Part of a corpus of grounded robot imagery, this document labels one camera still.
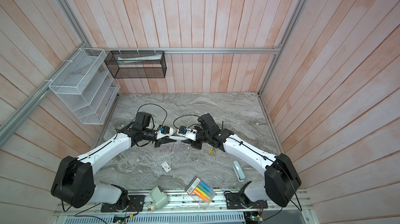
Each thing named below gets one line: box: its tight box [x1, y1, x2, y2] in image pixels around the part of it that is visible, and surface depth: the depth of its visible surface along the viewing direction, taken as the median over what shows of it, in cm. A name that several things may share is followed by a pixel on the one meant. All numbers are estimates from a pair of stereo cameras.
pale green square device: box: [148, 185, 169, 210], surface depth 73 cm
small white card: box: [160, 160, 172, 173], surface depth 85 cm
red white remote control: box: [168, 135, 189, 144], surface depth 77 cm
